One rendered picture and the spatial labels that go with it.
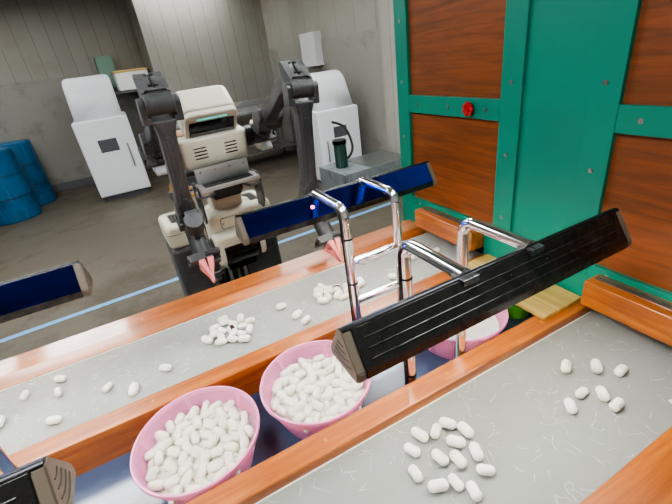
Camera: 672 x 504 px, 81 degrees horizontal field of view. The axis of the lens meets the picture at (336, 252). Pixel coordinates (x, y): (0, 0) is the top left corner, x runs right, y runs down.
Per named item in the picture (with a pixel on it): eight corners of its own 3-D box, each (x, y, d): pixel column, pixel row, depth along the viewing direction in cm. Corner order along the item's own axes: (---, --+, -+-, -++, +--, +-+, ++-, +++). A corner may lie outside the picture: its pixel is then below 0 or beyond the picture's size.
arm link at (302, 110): (311, 79, 127) (280, 82, 123) (319, 80, 123) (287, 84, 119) (320, 203, 148) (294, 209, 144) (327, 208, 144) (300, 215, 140)
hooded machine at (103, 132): (100, 191, 596) (54, 80, 525) (148, 179, 625) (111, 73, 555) (103, 204, 529) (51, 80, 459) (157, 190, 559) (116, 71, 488)
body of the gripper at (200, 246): (220, 250, 126) (212, 231, 128) (188, 261, 122) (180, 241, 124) (221, 259, 131) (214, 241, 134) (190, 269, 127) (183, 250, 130)
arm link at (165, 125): (174, 89, 109) (133, 95, 104) (180, 97, 105) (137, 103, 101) (202, 214, 138) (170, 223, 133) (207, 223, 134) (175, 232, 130)
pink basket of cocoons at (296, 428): (245, 416, 98) (236, 388, 93) (318, 353, 115) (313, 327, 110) (324, 477, 81) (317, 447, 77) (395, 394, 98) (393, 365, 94)
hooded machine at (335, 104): (366, 176, 493) (356, 67, 436) (328, 188, 470) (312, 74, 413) (340, 168, 543) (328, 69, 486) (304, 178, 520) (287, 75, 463)
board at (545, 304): (453, 271, 129) (453, 267, 128) (487, 256, 134) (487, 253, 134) (544, 320, 102) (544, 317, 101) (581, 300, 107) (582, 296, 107)
